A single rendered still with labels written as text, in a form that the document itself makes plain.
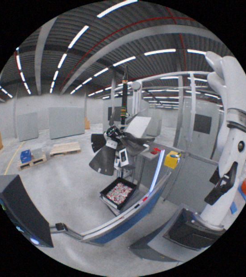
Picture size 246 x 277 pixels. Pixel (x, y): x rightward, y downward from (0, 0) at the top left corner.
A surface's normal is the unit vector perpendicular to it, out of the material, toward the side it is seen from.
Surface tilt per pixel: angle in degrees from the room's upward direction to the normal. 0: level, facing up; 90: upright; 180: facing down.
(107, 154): 51
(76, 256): 0
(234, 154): 84
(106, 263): 0
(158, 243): 0
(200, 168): 90
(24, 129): 90
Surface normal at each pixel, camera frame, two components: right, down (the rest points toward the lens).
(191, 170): -0.77, 0.13
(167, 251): 0.05, -0.96
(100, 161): -0.01, -0.41
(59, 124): 0.78, 0.20
